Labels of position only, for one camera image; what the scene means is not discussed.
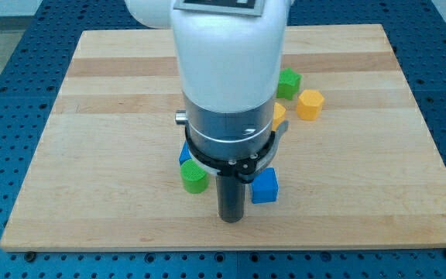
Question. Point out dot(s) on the yellow block behind arm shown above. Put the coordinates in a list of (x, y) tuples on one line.
[(279, 115)]

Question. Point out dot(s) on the wooden board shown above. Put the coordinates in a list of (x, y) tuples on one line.
[(105, 176)]

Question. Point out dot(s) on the yellow hexagon block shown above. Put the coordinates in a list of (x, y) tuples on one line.
[(309, 105)]

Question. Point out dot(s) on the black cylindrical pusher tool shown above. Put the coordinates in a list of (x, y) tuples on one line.
[(231, 198)]

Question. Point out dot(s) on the green star block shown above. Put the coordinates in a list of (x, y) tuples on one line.
[(289, 84)]

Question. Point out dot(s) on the blue block behind arm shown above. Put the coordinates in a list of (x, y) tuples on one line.
[(184, 154)]

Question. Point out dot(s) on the green cylinder block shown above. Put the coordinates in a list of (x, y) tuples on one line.
[(195, 179)]

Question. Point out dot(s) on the blue cube block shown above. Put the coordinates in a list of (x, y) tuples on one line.
[(265, 187)]

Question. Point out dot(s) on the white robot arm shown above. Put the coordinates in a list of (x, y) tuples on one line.
[(229, 57)]

